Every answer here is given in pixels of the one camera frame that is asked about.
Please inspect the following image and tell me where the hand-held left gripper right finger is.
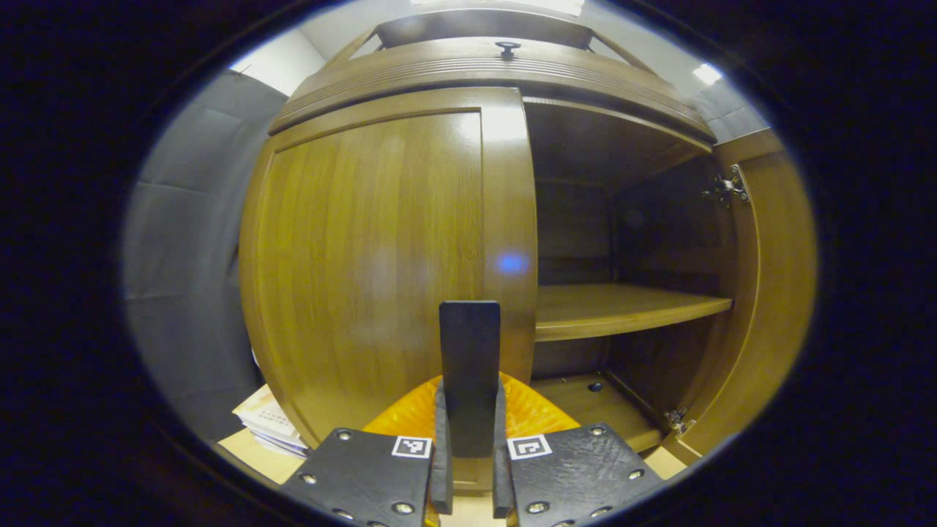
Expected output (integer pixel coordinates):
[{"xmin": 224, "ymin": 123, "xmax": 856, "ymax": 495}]
[{"xmin": 492, "ymin": 372, "xmax": 667, "ymax": 527}]

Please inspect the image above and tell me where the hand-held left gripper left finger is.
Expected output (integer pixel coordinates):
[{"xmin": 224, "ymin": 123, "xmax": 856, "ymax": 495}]
[{"xmin": 280, "ymin": 373, "xmax": 453, "ymax": 527}]

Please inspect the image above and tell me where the black door handle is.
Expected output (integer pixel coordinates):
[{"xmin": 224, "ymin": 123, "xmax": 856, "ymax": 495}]
[{"xmin": 439, "ymin": 301, "xmax": 502, "ymax": 458}]

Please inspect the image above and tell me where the wooden shoe cabinet door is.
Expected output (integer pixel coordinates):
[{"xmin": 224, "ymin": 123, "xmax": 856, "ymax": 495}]
[
  {"xmin": 662, "ymin": 130, "xmax": 818, "ymax": 466},
  {"xmin": 240, "ymin": 88, "xmax": 539, "ymax": 493}
]

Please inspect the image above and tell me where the wooden double-door shoe cabinet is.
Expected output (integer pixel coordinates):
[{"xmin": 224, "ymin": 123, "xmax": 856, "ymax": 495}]
[{"xmin": 240, "ymin": 9, "xmax": 818, "ymax": 493}]

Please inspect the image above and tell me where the white orange cover book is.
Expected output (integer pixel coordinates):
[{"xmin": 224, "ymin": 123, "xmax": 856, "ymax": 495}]
[{"xmin": 233, "ymin": 383, "xmax": 302, "ymax": 441}]

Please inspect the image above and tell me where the wooden inner shelf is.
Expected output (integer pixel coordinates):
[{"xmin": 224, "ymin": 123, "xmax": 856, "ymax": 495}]
[{"xmin": 534, "ymin": 283, "xmax": 733, "ymax": 343}]

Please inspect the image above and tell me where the wooden drawer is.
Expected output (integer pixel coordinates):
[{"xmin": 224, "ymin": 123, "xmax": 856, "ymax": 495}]
[{"xmin": 271, "ymin": 38, "xmax": 714, "ymax": 140}]

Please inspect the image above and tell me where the large ceiling light panel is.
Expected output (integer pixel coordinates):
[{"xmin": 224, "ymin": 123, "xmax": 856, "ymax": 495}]
[{"xmin": 410, "ymin": 0, "xmax": 586, "ymax": 17}]

